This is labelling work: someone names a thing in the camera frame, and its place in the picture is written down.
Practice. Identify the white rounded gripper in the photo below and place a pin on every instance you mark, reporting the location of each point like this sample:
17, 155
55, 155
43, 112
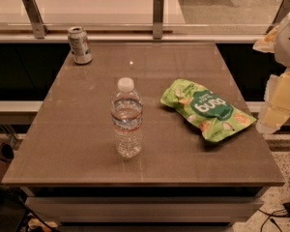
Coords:
289, 45

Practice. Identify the clear plastic water bottle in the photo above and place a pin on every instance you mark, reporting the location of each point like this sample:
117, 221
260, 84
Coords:
127, 115

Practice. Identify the green white 7up can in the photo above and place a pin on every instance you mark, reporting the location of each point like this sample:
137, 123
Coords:
79, 44

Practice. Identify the green snack chip bag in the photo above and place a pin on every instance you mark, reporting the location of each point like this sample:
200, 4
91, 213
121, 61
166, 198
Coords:
216, 118

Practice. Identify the dark object at left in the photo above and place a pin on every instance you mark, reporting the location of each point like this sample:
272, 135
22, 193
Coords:
6, 157

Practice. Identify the right metal railing bracket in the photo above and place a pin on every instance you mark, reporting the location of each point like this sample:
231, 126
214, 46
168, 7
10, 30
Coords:
282, 12

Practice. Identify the metal railing bracket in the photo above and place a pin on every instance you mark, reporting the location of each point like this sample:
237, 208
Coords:
282, 12
158, 12
32, 10

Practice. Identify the middle metal railing bracket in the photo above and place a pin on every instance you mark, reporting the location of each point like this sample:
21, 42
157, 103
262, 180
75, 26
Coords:
158, 12

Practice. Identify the left metal railing bracket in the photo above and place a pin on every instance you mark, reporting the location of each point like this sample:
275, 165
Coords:
32, 10

